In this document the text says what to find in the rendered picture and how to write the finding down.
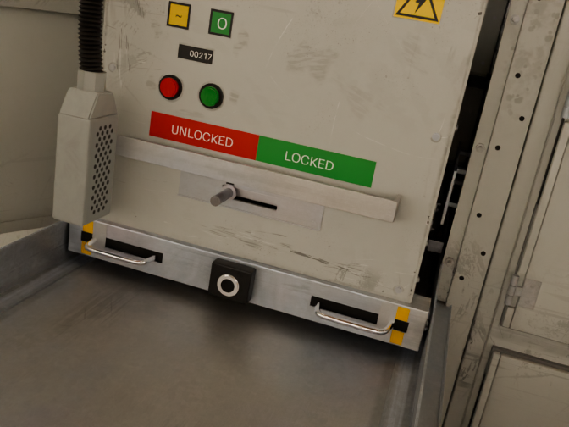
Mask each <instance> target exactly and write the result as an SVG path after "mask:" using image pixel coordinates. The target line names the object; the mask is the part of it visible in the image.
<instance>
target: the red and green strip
mask: <svg viewBox="0 0 569 427"><path fill-rule="evenodd" d="M149 136H155V137H159V138H163V139H167V140H170V141H176V142H180V143H184V144H188V145H192V146H195V147H202V148H206V149H209V150H213V151H217V152H221V153H227V154H230V155H235V156H238V157H242V158H249V159H252V160H256V161H259V162H263V163H267V164H273V165H277V166H280V167H285V168H288V169H294V170H299V171H302V172H306V173H309V174H313V175H320V176H323V177H327V178H331V179H335V180H341V181H344V182H349V183H352V184H356V185H359V186H366V187H370V188H371V186H372V182H373V175H374V170H375V167H376V163H377V162H374V161H371V160H366V159H363V158H356V157H352V156H348V155H344V154H340V153H336V152H330V151H326V150H323V149H318V148H315V147H308V146H304V145H300V144H296V143H292V142H288V141H281V140H278V139H273V138H270V137H266V136H259V135H255V134H252V133H248V132H244V131H240V130H233V129H230V128H225V127H222V126H217V125H211V124H207V123H203V122H199V121H195V120H192V119H185V118H181V117H177V116H173V115H169V114H163V113H159V112H155V111H152V114H151V123H150V131H149Z"/></svg>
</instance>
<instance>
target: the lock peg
mask: <svg viewBox="0 0 569 427"><path fill-rule="evenodd" d="M226 184H229V185H226V186H224V187H223V188H222V190H221V192H219V193H218V194H216V195H214V196H213V197H211V199H210V203H211V204H212V205H213V206H215V207H216V206H218V205H219V204H221V203H222V202H224V201H226V200H228V201H230V200H233V199H234V198H235V197H236V189H235V188H234V187H233V186H234V184H232V183H229V182H226ZM231 185H233V186H231Z"/></svg>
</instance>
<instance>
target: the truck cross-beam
mask: <svg viewBox="0 0 569 427"><path fill-rule="evenodd" d="M92 222H97V223H100V224H103V225H106V226H107V232H106V242H105V251H107V252H112V253H116V254H118V255H122V256H125V257H128V258H134V259H138V260H141V259H145V258H149V257H151V256H152V255H154V254H157V255H158V259H156V260H154V261H152V262H150V263H148V264H144V265H135V264H132V263H126V262H122V261H119V260H116V259H113V258H108V257H104V261H108V262H110V263H116V264H119V265H122V266H125V267H128V268H131V269H136V270H140V271H142V272H146V273H148V274H152V275H157V276H160V277H163V278H166V279H169V280H174V281H178V282H180V283H184V284H187V285H189V286H194V287H198V288H201V289H204V290H207V291H208V286H209V280H210V274H211V267H212V262H213V261H214V260H215V259H217V258H222V259H224V260H228V261H230V262H234V263H239V264H243V265H246V266H249V267H253V268H255V269H256V274H255V280H254V285H253V290H252V295H251V300H250V301H249V302H250V303H253V304H256V305H259V306H263V307H265V308H271V309H273V310H277V311H280V312H283V313H288V314H291V315H295V316H297V317H300V318H304V319H309V320H311V321H315V322H318V323H321V324H326V325H329V326H332V327H335V328H338V329H342V330H347V331H350V332H352V333H356V334H358V335H362V336H367V337H370V338H373V336H374V334H373V333H369V332H366V331H363V330H358V329H354V328H351V327H348V326H345V325H342V324H337V323H334V322H331V321H328V320H325V319H321V318H319V317H318V316H317V315H316V314H315V312H314V308H315V304H316V302H317V300H320V301H322V305H321V308H320V311H321V312H322V313H326V314H329V315H332V316H335V317H338V318H341V319H346V320H350V321H352V322H356V323H358V324H364V325H367V326H371V327H374V328H376V325H377V322H378V315H379V311H380V308H381V304H382V302H387V303H391V304H394V305H397V306H399V307H403V308H408V309H410V313H409V316H408V320H407V322H406V321H402V320H399V319H395V324H394V326H393V330H396V331H399V332H402V333H404V336H403V340H402V343H401V345H398V344H395V343H392V342H390V344H394V345H397V346H400V347H405V348H408V349H411V350H414V351H417V352H418V351H419V347H420V344H421V340H422V338H423V332H424V328H425V325H426V322H427V318H428V312H429V307H430V303H431V298H428V297H423V296H419V295H417V294H413V297H412V303H408V302H402V301H399V300H395V299H393V298H389V297H384V296H380V295H377V294H374V293H371V292H367V291H362V290H358V289H356V288H352V287H349V286H343V285H341V284H337V283H334V282H331V281H327V280H322V279H319V278H315V277H312V276H309V275H305V274H300V273H296V272H294V271H290V270H288V269H281V268H279V267H275V266H272V265H269V264H265V263H260V262H257V261H253V260H250V259H247V258H242V257H238V256H235V255H232V254H228V253H226V252H220V251H217V250H213V249H210V248H207V247H201V246H198V245H195V244H191V243H189V242H185V241H180V240H176V239H174V238H170V237H167V236H161V235H158V234H155V233H151V232H148V231H145V230H139V229H136V228H133V227H129V226H127V225H122V224H118V223H114V222H112V221H108V220H105V219H97V220H94V221H92ZM91 238H92V233H89V232H86V231H83V226H78V225H73V224H71V223H69V247H68V249H69V250H70V251H73V252H77V253H81V254H84V255H87V256H91V255H88V254H85V253H82V252H81V245H82V242H83V241H84V242H88V241H89V240H90V239H91ZM373 339H374V338H373Z"/></svg>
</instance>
